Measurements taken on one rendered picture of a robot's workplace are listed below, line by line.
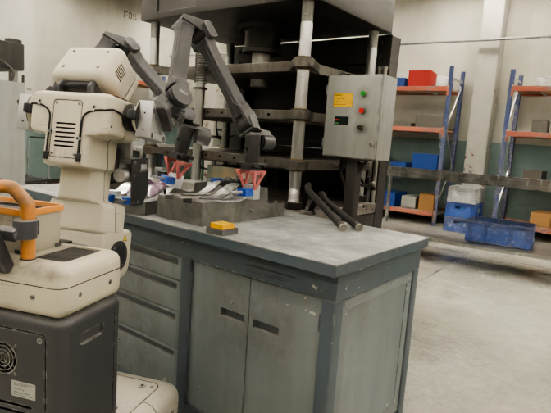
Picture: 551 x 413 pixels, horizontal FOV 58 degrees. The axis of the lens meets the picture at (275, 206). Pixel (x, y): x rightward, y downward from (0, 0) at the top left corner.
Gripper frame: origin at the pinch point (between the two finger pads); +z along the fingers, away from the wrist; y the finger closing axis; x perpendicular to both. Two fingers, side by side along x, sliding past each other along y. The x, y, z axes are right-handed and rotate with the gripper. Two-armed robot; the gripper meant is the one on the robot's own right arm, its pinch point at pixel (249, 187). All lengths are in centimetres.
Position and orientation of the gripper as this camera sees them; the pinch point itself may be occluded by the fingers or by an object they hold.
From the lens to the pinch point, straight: 185.9
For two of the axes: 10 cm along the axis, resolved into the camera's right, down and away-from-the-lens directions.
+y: -7.9, -1.3, 6.0
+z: -0.7, 9.9, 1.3
